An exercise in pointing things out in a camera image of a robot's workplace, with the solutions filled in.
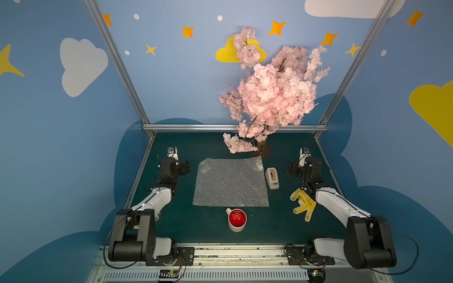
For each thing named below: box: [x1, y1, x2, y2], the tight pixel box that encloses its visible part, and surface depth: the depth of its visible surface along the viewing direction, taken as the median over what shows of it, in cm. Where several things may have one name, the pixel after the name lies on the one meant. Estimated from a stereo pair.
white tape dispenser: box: [264, 167, 280, 190], surface depth 98 cm
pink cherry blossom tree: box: [218, 25, 331, 154], surface depth 72 cm
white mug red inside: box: [225, 207, 248, 233], surface depth 82 cm
